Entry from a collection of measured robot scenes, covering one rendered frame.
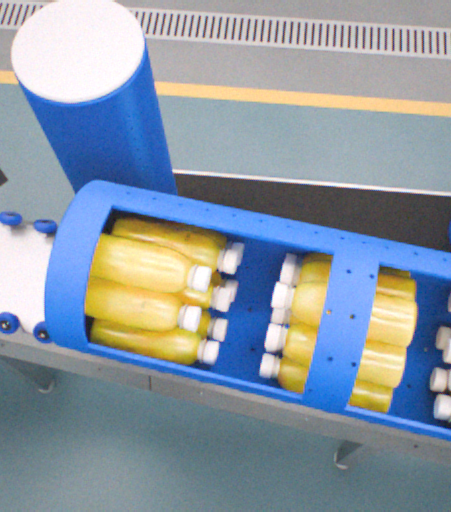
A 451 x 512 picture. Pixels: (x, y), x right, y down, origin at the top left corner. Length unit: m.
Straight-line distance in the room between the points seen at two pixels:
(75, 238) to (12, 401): 1.34
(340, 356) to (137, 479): 1.29
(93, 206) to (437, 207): 1.49
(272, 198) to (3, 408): 1.13
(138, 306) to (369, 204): 1.35
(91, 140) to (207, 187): 0.83
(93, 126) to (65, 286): 0.53
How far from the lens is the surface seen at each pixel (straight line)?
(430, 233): 2.21
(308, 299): 0.94
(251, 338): 1.16
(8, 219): 1.30
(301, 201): 2.18
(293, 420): 1.23
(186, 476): 2.08
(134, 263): 0.97
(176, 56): 2.74
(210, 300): 1.05
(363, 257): 0.94
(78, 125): 1.41
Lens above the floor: 2.07
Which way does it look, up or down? 67 degrees down
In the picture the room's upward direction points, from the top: 4 degrees counter-clockwise
